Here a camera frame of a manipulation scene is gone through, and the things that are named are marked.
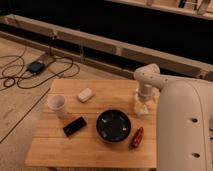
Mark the blue power adapter box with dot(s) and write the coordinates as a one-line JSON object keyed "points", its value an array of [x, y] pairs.
{"points": [[35, 67]]}

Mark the long wooden shelf frame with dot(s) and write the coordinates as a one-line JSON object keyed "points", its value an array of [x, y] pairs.
{"points": [[164, 60]]}

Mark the white plastic bottle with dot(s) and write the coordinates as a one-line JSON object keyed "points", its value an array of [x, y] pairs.
{"points": [[140, 107]]}

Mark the dark ceramic bowl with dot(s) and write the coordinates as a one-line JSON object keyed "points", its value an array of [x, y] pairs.
{"points": [[113, 126]]}

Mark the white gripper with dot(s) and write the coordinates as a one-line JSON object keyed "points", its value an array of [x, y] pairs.
{"points": [[145, 91]]}

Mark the black rectangular box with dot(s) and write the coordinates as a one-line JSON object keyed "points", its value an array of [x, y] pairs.
{"points": [[74, 126]]}

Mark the white soap bar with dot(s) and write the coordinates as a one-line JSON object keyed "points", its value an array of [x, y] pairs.
{"points": [[85, 95]]}

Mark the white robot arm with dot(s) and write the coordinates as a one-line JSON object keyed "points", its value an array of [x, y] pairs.
{"points": [[184, 113]]}

